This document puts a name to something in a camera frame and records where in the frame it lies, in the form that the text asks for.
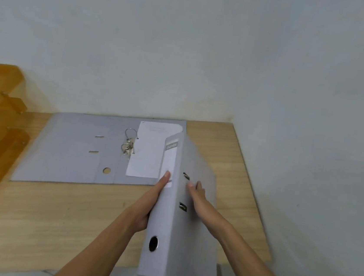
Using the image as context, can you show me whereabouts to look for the person's left hand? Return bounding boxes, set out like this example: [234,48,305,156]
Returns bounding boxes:
[125,167,172,237]

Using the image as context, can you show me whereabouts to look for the person's right hand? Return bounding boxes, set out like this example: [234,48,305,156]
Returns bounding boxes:
[182,180,230,234]

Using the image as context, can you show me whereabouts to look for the grey lever arch binder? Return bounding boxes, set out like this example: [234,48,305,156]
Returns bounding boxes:
[136,130,235,276]
[10,102,188,200]

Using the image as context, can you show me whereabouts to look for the person's right forearm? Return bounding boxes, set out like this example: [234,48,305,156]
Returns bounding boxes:
[210,219,316,276]

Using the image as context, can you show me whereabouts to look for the person's left forearm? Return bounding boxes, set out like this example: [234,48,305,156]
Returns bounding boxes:
[48,205,148,276]

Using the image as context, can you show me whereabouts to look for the white paper sheet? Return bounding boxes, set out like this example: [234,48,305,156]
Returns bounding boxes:
[126,119,184,182]

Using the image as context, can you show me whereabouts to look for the open grey lever arch binder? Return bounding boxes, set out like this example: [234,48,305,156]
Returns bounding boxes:
[10,102,188,200]

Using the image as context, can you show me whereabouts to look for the metal binder ring mechanism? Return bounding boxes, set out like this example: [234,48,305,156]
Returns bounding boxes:
[120,127,140,160]

